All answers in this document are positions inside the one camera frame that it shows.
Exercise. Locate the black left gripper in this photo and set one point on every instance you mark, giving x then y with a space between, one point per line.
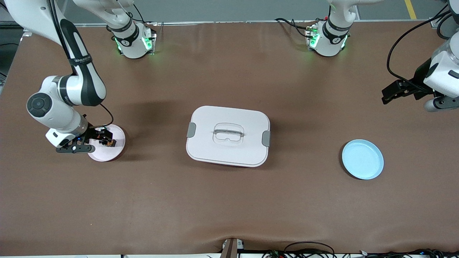
417 85

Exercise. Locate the light blue round plate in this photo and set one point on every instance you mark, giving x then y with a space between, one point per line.
362 161

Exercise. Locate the black orange switch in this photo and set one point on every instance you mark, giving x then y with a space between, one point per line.
110 143

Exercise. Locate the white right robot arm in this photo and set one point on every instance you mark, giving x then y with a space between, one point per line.
82 82

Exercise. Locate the pink round plate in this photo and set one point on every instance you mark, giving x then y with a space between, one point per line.
107 154

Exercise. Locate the white lidded storage box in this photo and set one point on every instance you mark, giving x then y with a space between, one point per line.
229 150

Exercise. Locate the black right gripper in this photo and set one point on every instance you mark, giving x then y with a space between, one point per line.
94 134

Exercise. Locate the grey box latch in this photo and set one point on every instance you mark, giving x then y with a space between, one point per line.
191 129
266 138

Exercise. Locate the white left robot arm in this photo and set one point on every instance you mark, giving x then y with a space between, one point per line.
331 39

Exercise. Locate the aluminium table edge rail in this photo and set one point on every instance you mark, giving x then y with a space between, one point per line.
233 22

